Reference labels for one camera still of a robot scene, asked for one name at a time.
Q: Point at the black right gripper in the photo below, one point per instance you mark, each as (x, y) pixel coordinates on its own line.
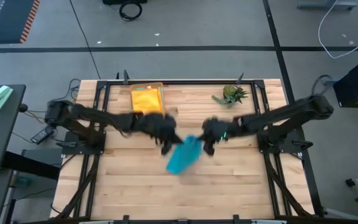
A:
(217, 130)

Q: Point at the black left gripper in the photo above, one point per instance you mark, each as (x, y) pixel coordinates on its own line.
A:
(158, 127)

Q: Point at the teal microfiber towel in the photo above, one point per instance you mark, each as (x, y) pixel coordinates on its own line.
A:
(183, 157)

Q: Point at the orange microfiber towel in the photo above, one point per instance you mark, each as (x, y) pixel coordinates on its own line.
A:
(146, 101)

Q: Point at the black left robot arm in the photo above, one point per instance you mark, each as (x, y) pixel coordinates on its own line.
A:
(98, 119)

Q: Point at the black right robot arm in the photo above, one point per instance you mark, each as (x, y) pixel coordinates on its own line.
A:
(284, 118)

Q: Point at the small potted succulent plant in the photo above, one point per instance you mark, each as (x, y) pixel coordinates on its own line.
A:
(232, 93)

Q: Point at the orange translucent plastic bin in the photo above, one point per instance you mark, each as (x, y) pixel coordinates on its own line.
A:
(148, 84)

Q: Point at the black power adapter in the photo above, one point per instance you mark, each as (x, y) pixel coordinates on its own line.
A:
(42, 134)

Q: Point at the gray desk foot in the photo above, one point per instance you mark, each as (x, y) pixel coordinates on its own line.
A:
(332, 81)
(322, 4)

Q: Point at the black equipment box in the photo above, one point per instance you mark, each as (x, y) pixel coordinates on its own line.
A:
(124, 2)

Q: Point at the black round knob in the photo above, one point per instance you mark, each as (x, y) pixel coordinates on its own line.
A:
(23, 108)

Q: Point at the black mat with orange stripes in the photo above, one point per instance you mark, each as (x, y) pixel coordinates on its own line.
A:
(8, 18)

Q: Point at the black aluminium table frame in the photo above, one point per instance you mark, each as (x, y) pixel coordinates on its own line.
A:
(216, 82)

